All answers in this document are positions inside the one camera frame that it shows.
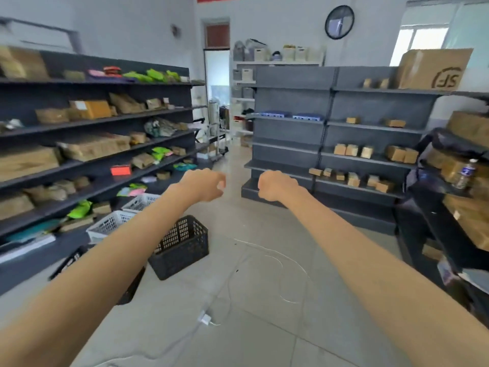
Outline person's left hand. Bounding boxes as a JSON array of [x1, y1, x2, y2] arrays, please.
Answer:
[[178, 168, 227, 206]]

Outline person's right hand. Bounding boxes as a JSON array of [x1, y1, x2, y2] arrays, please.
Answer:
[[257, 170, 308, 204]]

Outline person's left forearm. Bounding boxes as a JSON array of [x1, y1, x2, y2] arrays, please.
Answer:
[[0, 182, 196, 367]]

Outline person's right forearm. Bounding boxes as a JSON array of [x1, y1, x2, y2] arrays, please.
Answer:
[[284, 188, 489, 367]]

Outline double dark grey shelving unit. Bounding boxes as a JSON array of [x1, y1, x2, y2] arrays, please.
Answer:
[[241, 66, 453, 236]]

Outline metal trolley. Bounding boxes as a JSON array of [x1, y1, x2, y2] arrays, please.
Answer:
[[194, 98, 230, 162]]

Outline black plastic crate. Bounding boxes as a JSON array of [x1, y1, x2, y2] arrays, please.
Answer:
[[148, 215, 210, 281], [48, 244, 146, 306]]

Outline white plastic basket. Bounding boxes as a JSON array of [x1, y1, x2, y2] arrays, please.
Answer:
[[121, 193, 162, 215], [86, 209, 139, 245]]

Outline folded brown paper bag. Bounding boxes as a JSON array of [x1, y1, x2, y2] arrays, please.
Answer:
[[131, 153, 156, 170]]

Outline grey-green plastic bag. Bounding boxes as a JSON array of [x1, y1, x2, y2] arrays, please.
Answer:
[[144, 117, 181, 138]]

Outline pink and green packets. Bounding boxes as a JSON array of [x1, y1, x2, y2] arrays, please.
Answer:
[[116, 183, 148, 198]]

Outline row of little cardboard parcels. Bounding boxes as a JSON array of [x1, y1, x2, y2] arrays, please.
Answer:
[[308, 167, 395, 194]]

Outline doorway with red panel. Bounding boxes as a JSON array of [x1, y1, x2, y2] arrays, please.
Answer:
[[201, 19, 232, 111]]

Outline crumpled brown paper bag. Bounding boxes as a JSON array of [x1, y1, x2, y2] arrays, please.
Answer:
[[108, 92, 146, 114]]

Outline row of green mailer packets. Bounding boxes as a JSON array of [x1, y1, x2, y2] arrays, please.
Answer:
[[122, 69, 182, 84]]

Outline long brown paper parcel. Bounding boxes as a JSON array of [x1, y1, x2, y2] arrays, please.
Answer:
[[57, 133, 132, 162]]

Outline grey storage bags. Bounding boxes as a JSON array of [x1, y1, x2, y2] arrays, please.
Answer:
[[233, 38, 268, 62]]

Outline lime green mailer bag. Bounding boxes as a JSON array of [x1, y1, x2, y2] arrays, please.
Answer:
[[67, 200, 94, 220]]

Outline orange-brown cardboard box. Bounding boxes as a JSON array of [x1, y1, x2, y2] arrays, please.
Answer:
[[68, 99, 113, 121]]

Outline black rolling cart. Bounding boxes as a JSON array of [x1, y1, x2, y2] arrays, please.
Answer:
[[395, 127, 489, 330]]

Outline long dark grey shelving unit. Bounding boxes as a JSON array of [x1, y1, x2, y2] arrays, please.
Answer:
[[0, 46, 209, 295]]

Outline lumpy brown paper parcel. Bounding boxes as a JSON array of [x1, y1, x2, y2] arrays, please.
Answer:
[[22, 179, 91, 205]]

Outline brown cardboard box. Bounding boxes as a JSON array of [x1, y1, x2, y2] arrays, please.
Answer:
[[425, 148, 489, 200], [446, 110, 489, 148], [442, 195, 489, 252]]

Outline large teal flat packet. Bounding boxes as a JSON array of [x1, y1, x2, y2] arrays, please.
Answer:
[[5, 219, 62, 243]]

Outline wide flat cardboard box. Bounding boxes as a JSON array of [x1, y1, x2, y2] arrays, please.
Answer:
[[0, 146, 62, 183]]

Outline clear plastic water bottle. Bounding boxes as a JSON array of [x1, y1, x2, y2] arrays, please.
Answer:
[[454, 159, 479, 190]]

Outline flat brown paper parcel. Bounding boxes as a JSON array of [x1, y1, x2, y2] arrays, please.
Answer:
[[0, 193, 36, 221]]

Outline large printed cardboard box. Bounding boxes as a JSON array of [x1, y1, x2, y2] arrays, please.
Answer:
[[395, 48, 474, 91]]

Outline window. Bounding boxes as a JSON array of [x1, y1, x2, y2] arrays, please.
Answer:
[[389, 0, 489, 68]]

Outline big worn cardboard box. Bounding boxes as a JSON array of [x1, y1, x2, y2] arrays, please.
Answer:
[[0, 46, 51, 81]]

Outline white charging cable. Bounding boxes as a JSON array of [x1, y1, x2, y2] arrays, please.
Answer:
[[87, 238, 315, 367]]

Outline round black wall clock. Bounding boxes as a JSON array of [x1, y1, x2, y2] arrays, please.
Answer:
[[325, 5, 355, 40]]

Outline white wall air conditioner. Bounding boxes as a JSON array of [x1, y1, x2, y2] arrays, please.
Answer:
[[0, 16, 82, 51]]

